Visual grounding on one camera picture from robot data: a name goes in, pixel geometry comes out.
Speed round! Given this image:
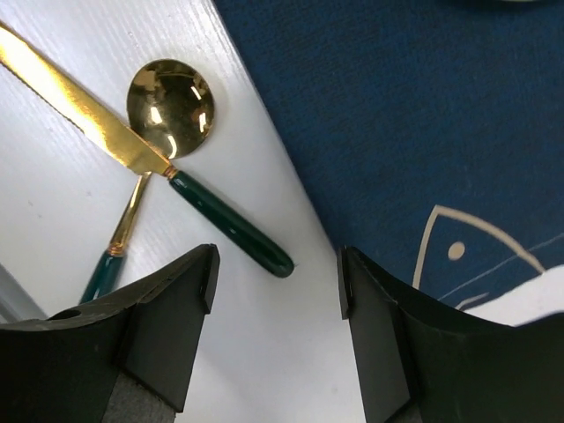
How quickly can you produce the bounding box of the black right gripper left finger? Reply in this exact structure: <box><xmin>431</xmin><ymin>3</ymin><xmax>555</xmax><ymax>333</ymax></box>
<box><xmin>1</xmin><ymin>244</ymin><xmax>219</xmax><ymax>422</ymax></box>

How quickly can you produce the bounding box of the gold knife green handle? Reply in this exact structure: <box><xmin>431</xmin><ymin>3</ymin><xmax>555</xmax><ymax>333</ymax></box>
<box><xmin>1</xmin><ymin>24</ymin><xmax>294</xmax><ymax>278</ymax></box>

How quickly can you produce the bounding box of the gold spoon green handle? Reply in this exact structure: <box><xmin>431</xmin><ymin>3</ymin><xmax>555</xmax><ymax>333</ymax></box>
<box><xmin>80</xmin><ymin>59</ymin><xmax>215</xmax><ymax>303</ymax></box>

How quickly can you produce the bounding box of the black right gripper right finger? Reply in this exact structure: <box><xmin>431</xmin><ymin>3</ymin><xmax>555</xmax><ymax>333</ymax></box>
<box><xmin>338</xmin><ymin>247</ymin><xmax>563</xmax><ymax>422</ymax></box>

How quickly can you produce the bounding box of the blue cloth with gold script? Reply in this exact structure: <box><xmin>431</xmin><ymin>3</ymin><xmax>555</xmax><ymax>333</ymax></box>
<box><xmin>216</xmin><ymin>1</ymin><xmax>563</xmax><ymax>307</ymax></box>

